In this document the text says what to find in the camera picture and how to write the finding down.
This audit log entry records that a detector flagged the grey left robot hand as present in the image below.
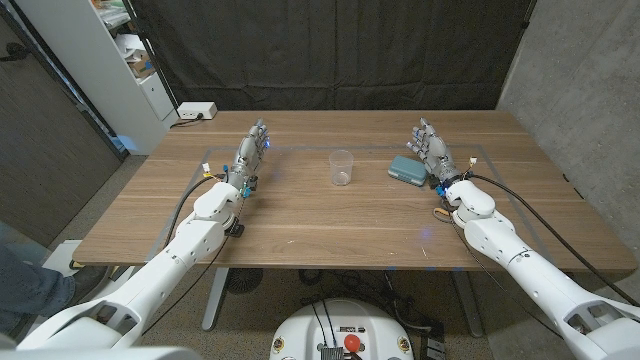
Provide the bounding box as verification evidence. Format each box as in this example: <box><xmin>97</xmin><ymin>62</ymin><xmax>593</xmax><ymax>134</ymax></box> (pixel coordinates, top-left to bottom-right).
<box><xmin>225</xmin><ymin>117</ymin><xmax>272</xmax><ymax>190</ymax></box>

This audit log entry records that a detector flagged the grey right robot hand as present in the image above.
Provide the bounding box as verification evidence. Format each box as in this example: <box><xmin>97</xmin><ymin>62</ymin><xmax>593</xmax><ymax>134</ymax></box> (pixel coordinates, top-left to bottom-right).
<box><xmin>405</xmin><ymin>117</ymin><xmax>464</xmax><ymax>189</ymax></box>

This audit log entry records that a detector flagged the clear plastic measuring cup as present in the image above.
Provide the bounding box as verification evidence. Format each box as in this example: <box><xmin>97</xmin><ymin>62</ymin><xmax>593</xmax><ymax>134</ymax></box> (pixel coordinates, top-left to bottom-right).
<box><xmin>328</xmin><ymin>149</ymin><xmax>355</xmax><ymax>187</ymax></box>

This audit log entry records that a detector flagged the teal soap box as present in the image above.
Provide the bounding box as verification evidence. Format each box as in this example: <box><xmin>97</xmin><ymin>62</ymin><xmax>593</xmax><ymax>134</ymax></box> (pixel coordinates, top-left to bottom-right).
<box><xmin>387</xmin><ymin>154</ymin><xmax>429</xmax><ymax>188</ymax></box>

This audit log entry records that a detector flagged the cardboard box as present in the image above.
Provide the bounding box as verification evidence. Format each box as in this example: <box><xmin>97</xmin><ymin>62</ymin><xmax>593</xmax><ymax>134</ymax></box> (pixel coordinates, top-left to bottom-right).
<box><xmin>127</xmin><ymin>49</ymin><xmax>156</xmax><ymax>80</ymax></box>

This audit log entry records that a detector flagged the black box on floor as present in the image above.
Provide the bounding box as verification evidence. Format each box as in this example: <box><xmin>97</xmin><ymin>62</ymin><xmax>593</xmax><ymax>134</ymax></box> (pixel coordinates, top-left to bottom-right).
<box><xmin>420</xmin><ymin>322</ymin><xmax>447</xmax><ymax>360</ymax></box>

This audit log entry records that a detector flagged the white power strip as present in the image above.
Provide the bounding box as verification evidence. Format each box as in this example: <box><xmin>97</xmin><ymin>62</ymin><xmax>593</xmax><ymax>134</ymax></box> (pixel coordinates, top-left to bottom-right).
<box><xmin>176</xmin><ymin>101</ymin><xmax>219</xmax><ymax>121</ymax></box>

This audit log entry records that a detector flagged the round black floor fan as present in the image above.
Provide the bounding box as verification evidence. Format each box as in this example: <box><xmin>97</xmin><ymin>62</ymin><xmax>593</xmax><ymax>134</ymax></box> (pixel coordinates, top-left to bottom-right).
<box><xmin>225</xmin><ymin>268</ymin><xmax>265</xmax><ymax>295</ymax></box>

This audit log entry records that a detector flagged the black curtain backdrop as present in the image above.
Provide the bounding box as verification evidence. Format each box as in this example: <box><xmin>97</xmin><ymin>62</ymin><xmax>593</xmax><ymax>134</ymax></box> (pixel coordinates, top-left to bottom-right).
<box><xmin>128</xmin><ymin>0</ymin><xmax>539</xmax><ymax>112</ymax></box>

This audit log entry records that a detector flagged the grey table leg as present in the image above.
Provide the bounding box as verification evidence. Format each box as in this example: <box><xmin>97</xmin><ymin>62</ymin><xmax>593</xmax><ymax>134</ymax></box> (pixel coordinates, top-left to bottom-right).
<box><xmin>201</xmin><ymin>267</ymin><xmax>230</xmax><ymax>332</ymax></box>
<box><xmin>449</xmin><ymin>270</ymin><xmax>485</xmax><ymax>339</ymax></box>

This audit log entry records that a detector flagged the white shelf cabinet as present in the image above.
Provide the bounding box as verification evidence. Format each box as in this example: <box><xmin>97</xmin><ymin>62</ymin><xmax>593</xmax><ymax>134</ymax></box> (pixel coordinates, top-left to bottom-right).
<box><xmin>14</xmin><ymin>0</ymin><xmax>181</xmax><ymax>156</ymax></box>

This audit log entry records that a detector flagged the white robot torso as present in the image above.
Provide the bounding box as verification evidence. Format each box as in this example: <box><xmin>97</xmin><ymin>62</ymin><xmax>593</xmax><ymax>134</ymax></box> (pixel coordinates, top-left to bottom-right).
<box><xmin>269</xmin><ymin>298</ymin><xmax>415</xmax><ymax>360</ymax></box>

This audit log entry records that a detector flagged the dark shoe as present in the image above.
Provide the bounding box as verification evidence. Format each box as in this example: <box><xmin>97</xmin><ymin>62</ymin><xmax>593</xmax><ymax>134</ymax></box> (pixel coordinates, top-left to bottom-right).
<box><xmin>67</xmin><ymin>264</ymin><xmax>109</xmax><ymax>307</ymax></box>

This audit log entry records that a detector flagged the person leg in jeans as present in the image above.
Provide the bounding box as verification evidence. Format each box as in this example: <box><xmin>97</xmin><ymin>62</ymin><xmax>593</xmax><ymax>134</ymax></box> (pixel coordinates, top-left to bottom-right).
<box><xmin>0</xmin><ymin>239</ymin><xmax>76</xmax><ymax>336</ymax></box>

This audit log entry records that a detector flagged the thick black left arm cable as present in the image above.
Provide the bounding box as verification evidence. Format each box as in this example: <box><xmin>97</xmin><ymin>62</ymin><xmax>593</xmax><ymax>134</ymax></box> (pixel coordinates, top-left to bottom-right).
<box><xmin>163</xmin><ymin>172</ymin><xmax>227</xmax><ymax>249</ymax></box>

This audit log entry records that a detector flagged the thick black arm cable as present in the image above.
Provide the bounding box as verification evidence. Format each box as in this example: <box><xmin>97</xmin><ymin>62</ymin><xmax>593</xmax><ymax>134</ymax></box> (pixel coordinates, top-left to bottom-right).
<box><xmin>467</xmin><ymin>173</ymin><xmax>640</xmax><ymax>308</ymax></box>
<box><xmin>163</xmin><ymin>172</ymin><xmax>227</xmax><ymax>249</ymax></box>

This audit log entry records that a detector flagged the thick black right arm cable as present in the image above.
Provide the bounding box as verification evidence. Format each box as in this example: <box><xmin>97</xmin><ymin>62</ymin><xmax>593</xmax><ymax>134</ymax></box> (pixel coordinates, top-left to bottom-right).
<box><xmin>467</xmin><ymin>173</ymin><xmax>640</xmax><ymax>308</ymax></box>

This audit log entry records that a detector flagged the black floor cable bundle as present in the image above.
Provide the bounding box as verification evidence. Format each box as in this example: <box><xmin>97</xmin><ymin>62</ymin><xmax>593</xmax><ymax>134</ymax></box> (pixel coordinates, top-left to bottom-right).
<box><xmin>298</xmin><ymin>269</ymin><xmax>434</xmax><ymax>332</ymax></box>

